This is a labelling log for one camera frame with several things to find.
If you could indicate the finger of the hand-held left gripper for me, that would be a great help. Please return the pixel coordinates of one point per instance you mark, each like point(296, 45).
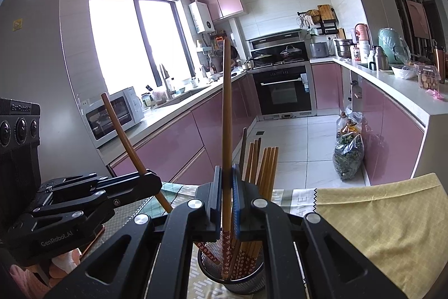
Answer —
point(133, 181)
point(140, 195)

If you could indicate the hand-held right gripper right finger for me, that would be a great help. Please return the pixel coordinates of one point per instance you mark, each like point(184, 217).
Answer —
point(236, 201)

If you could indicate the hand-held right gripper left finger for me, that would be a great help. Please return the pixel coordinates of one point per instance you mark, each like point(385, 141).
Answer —
point(218, 201)

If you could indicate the bunch of wooden chopsticks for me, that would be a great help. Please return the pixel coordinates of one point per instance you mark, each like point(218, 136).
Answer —
point(267, 169)

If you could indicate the red-tipped wooden chopstick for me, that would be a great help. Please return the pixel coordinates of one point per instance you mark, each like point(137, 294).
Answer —
point(121, 131)
point(226, 110)

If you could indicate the black mesh holder cup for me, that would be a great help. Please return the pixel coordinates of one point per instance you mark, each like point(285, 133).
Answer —
point(241, 286)

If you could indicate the person's left hand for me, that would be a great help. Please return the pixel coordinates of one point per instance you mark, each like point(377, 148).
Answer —
point(64, 264)

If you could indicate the pink base cabinet run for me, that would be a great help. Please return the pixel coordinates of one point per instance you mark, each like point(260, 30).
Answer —
point(168, 145)
point(395, 131)

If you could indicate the white microwave oven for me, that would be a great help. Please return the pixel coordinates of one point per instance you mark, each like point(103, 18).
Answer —
point(134, 106)

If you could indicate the steel kitchen sink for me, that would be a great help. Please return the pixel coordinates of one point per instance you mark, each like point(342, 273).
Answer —
point(182, 96)

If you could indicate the grey refrigerator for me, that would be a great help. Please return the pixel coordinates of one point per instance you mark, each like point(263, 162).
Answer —
point(42, 57)

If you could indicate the steel kitchen faucet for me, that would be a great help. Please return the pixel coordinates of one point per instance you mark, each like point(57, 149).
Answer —
point(164, 78)

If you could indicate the black built-in oven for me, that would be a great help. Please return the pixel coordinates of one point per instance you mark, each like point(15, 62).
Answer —
point(283, 92)

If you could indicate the bag of green vegetables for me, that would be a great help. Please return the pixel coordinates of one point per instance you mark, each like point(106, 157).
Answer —
point(348, 159)

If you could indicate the clear oil bottle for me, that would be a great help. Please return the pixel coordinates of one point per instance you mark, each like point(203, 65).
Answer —
point(346, 127)

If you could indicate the kitchen window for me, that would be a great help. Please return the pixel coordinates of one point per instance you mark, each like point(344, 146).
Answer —
point(115, 39)

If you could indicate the pan with glass lid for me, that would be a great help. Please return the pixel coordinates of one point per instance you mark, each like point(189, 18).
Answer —
point(262, 57)

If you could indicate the pot with glass lid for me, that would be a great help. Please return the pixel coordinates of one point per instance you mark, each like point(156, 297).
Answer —
point(292, 53)

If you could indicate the white water heater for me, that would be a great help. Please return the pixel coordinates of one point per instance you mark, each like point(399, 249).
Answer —
point(202, 17)

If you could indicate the steel stock pot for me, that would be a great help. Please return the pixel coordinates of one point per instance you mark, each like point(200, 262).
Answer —
point(343, 47)

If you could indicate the white kitchen countertop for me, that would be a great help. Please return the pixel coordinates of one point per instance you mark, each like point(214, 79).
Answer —
point(402, 88)

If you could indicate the steel thermos flask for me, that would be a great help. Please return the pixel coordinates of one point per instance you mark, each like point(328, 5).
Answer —
point(381, 59)

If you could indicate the wooden cutting board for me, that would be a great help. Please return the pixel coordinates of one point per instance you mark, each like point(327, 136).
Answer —
point(324, 12)

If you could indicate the pink electric kettle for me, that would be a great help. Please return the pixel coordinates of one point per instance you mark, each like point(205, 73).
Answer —
point(363, 32)

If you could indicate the white plastic bag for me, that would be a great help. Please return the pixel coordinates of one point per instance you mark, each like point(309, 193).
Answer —
point(405, 72)

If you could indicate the teal appliance under plastic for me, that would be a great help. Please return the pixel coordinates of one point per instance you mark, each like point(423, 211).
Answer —
point(392, 43)

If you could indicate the clear cookie container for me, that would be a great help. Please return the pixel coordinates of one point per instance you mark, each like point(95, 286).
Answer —
point(428, 78)

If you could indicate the copper tumbler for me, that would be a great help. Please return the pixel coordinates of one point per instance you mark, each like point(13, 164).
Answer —
point(440, 64)

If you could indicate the black wall rack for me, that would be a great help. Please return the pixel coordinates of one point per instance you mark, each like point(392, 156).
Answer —
point(327, 29)

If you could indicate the pink wall cabinet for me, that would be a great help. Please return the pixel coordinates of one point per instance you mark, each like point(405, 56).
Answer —
point(227, 1)

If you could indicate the framed wall picture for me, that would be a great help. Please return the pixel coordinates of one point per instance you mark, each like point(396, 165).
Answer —
point(418, 18)

